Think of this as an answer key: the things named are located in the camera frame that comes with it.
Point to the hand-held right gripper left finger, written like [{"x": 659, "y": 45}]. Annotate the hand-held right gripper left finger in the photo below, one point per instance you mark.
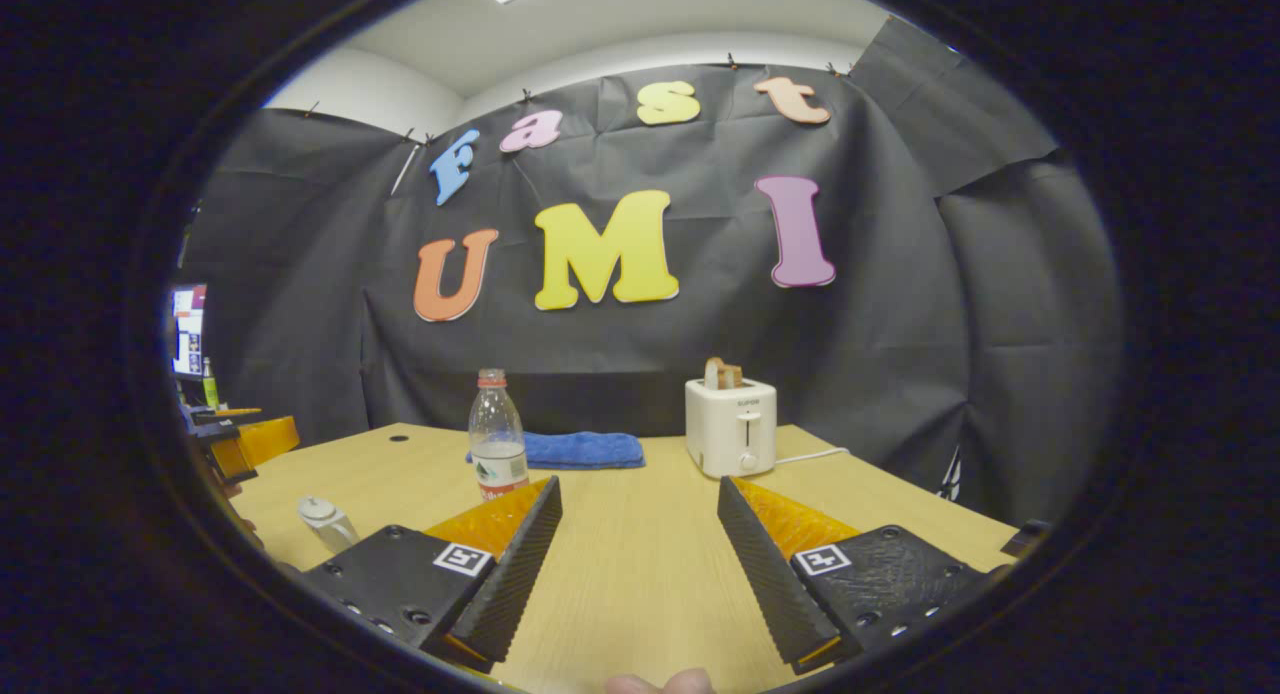
[{"x": 510, "y": 574}]

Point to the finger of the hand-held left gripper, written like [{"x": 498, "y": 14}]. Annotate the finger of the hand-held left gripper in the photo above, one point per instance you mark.
[
  {"x": 225, "y": 419},
  {"x": 265, "y": 442}
]

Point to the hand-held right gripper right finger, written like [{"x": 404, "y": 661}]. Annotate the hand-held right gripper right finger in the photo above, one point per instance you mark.
[{"x": 765, "y": 574}]

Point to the white ceramic teacup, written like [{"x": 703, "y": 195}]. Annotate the white ceramic teacup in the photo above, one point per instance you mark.
[{"x": 335, "y": 532}]

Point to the clear plastic water bottle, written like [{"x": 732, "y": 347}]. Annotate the clear plastic water bottle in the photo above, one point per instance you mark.
[{"x": 498, "y": 444}]

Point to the green bottle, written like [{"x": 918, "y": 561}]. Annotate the green bottle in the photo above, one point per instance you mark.
[{"x": 210, "y": 386}]

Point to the computer monitor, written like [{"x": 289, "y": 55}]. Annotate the computer monitor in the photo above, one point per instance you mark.
[{"x": 188, "y": 329}]

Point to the blue towel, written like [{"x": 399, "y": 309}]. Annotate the blue towel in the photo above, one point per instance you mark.
[{"x": 590, "y": 451}]

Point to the white toaster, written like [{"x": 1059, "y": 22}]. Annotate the white toaster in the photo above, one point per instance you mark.
[{"x": 730, "y": 429}]

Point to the bread slice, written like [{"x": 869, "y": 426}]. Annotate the bread slice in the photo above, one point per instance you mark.
[{"x": 722, "y": 374}]

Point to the black backdrop cloth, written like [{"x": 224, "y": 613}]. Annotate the black backdrop cloth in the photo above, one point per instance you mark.
[{"x": 700, "y": 354}]

